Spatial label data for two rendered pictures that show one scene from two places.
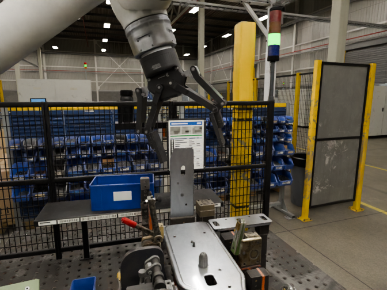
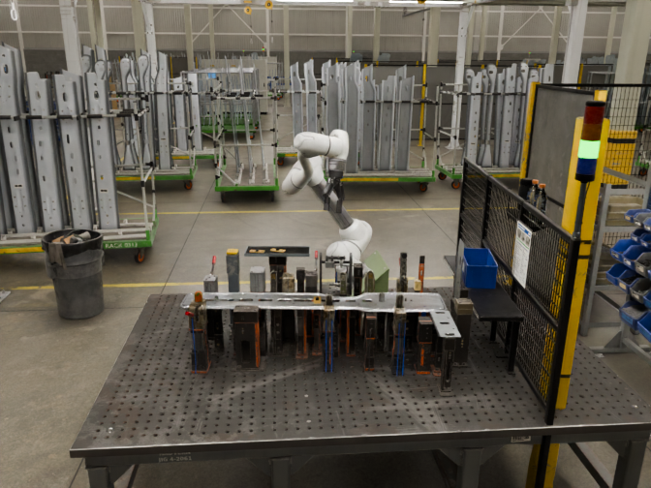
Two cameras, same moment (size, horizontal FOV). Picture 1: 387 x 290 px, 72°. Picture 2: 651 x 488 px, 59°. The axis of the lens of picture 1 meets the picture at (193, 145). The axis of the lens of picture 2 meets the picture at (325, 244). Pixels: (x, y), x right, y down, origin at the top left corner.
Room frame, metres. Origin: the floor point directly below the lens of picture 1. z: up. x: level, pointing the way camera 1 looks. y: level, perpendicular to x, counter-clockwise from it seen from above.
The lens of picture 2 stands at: (1.26, -2.83, 2.24)
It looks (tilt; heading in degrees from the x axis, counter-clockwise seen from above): 18 degrees down; 105
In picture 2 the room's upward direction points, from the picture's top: straight up
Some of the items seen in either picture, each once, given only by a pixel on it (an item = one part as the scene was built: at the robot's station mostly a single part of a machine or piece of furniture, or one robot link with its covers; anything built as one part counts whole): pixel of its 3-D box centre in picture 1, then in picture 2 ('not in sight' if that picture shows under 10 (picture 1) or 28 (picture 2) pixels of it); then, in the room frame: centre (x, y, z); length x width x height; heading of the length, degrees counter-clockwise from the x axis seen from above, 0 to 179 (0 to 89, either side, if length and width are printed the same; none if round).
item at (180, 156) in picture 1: (182, 183); (458, 271); (1.22, 0.05, 1.17); 0.12 x 0.01 x 0.34; 105
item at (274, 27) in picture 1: (274, 28); (591, 132); (1.66, -0.47, 1.96); 0.07 x 0.07 x 0.06
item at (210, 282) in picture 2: not in sight; (212, 307); (-0.11, -0.11, 0.88); 0.11 x 0.10 x 0.36; 105
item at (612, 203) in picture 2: not in sight; (591, 243); (2.31, 2.50, 0.65); 1.00 x 0.50 x 1.30; 109
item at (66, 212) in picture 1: (135, 205); (479, 284); (1.33, 0.30, 1.01); 0.90 x 0.22 x 0.03; 105
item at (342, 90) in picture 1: (338, 141); not in sight; (3.43, -1.88, 1.00); 1.04 x 0.14 x 2.00; 109
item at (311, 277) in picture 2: not in sight; (311, 304); (0.43, 0.06, 0.89); 0.13 x 0.11 x 0.38; 105
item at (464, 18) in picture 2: not in sight; (462, 80); (0.77, 11.79, 1.64); 0.91 x 0.36 x 3.28; 109
